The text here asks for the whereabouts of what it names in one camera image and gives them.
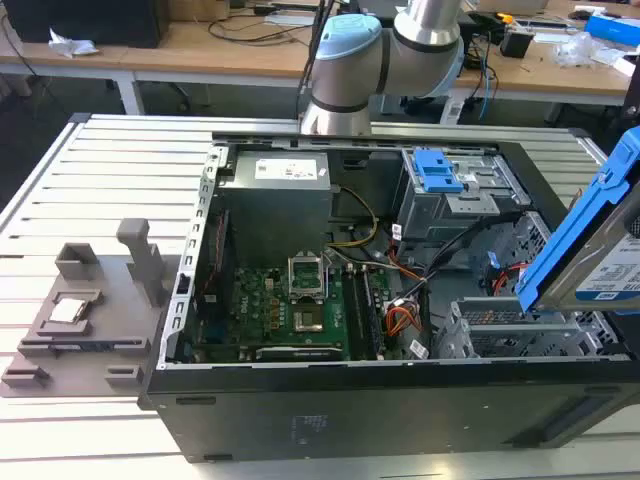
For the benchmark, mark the blue cardboard box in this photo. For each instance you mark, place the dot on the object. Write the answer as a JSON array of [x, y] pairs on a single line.
[[612, 27]]

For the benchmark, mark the green motherboard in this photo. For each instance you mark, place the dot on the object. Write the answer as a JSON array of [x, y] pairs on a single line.
[[260, 300]]

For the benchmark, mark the wooden desk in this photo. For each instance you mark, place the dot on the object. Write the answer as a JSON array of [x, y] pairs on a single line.
[[200, 57]]

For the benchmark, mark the CPU socket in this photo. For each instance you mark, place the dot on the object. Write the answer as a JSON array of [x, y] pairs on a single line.
[[308, 321]]

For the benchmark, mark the metal disk bay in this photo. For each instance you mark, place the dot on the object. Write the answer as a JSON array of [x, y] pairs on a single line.
[[520, 330]]

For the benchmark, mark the black open PC case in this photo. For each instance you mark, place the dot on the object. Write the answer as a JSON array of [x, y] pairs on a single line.
[[350, 410]]

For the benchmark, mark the hard disk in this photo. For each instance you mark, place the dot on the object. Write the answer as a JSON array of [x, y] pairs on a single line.
[[565, 240]]

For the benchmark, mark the grey power supply unit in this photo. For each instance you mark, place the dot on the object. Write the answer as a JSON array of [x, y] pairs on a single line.
[[275, 220]]

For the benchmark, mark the small black device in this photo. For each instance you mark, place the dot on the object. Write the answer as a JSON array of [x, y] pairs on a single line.
[[516, 42]]

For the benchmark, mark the crumpled white paper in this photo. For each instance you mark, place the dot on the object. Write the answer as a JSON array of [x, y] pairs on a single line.
[[70, 44]]

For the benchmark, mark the black RAM slot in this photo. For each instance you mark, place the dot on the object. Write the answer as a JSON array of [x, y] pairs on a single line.
[[357, 305], [369, 305], [351, 305]]

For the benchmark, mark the black box on desk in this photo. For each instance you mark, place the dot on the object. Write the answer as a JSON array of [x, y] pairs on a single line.
[[85, 20]]

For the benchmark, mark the clear plastic bags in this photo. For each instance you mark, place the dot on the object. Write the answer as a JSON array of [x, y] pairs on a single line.
[[580, 50]]

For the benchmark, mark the blue drive bracket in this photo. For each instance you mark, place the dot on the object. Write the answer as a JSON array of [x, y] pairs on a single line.
[[437, 172]]

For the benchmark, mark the grey parts rack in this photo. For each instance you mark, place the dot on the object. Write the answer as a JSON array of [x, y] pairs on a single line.
[[115, 320]]

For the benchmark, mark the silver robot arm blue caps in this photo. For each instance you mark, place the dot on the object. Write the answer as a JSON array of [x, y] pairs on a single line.
[[350, 75]]

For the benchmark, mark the silver CPU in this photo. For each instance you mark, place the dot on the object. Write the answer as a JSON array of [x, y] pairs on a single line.
[[67, 311]]

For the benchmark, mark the metal drive cage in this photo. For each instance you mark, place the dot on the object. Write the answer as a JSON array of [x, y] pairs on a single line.
[[435, 215]]

